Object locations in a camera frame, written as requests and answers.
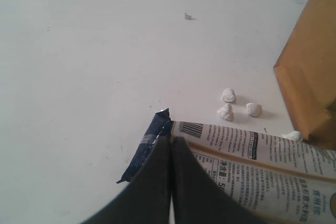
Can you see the brown paper bag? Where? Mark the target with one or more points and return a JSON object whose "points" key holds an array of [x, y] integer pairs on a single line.
{"points": [[305, 71]]}

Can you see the white candy top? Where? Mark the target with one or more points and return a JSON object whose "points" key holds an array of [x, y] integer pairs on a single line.
{"points": [[228, 95]]}

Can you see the white candy left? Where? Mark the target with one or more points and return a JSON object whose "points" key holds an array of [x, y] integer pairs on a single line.
{"points": [[226, 112]]}

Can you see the white noodle package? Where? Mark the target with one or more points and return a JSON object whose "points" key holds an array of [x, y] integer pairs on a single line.
{"points": [[258, 149], [280, 197]]}

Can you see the small white candy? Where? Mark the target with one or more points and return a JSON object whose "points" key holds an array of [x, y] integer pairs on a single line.
{"points": [[294, 136]]}

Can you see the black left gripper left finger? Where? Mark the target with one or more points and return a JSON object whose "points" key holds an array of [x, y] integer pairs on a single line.
{"points": [[147, 198]]}

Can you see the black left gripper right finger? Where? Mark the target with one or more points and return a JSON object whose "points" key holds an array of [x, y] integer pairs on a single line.
{"points": [[196, 197]]}

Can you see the small paper scrap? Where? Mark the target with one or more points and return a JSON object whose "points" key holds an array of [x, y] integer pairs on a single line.
{"points": [[188, 17]]}

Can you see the white candy right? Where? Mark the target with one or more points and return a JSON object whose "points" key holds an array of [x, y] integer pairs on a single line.
{"points": [[253, 109]]}

